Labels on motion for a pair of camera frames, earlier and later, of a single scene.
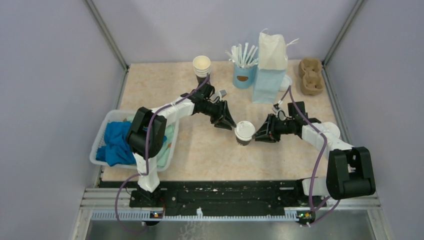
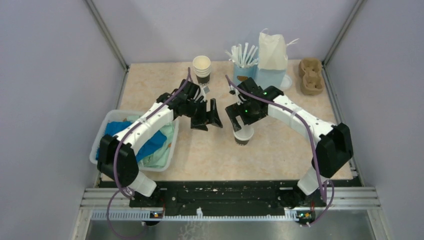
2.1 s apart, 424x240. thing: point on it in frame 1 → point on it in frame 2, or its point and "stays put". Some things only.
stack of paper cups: (202, 64) stays put
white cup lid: (244, 130) stays put
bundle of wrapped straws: (243, 61) stays put
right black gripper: (265, 129) → (235, 110)
